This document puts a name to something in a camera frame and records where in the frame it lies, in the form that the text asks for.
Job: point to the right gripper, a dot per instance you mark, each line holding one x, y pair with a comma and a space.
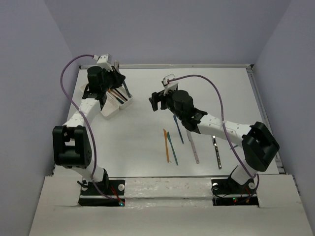
154, 100

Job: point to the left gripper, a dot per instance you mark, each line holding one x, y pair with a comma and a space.
118, 77

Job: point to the black spoon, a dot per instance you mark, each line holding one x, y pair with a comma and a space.
121, 94

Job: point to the steel spoon teal handle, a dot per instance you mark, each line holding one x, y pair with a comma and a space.
126, 89

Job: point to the copper spoon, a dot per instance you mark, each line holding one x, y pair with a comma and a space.
115, 91

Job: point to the gold spoon teal handle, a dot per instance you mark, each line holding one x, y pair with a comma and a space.
119, 99

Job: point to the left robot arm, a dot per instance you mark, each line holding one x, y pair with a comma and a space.
74, 143

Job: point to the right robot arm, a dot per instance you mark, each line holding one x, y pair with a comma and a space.
258, 144

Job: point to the white container right compartment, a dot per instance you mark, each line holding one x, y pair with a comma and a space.
116, 102

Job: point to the white container compartment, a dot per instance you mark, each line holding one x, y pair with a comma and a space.
108, 108
116, 102

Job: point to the blue plastic knife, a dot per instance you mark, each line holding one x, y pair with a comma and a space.
179, 131

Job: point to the orange plastic knife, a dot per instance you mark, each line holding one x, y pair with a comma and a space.
166, 145

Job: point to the white container left compartment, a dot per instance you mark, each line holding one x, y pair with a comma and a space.
108, 108

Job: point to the teal plastic knife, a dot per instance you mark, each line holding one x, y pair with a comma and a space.
173, 150

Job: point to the white front cover board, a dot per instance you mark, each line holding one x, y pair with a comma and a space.
170, 207

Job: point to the aluminium rail back edge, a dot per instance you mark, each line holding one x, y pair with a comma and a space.
169, 66

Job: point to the aluminium rail edge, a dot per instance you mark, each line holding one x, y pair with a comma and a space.
264, 116
169, 66

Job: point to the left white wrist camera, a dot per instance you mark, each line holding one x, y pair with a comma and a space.
104, 61

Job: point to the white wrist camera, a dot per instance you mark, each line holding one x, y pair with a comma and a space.
104, 61
168, 85

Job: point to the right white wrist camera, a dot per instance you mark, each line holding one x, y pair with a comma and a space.
168, 85

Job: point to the steel knife pink handle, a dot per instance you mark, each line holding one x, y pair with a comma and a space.
193, 146

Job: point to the steel knife dark handle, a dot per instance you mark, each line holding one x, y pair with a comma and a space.
217, 152

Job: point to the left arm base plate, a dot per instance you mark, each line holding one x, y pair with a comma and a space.
97, 195

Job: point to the aluminium rail right edge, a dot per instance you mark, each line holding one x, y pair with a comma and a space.
264, 116

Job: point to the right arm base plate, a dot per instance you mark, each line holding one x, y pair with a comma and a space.
227, 192

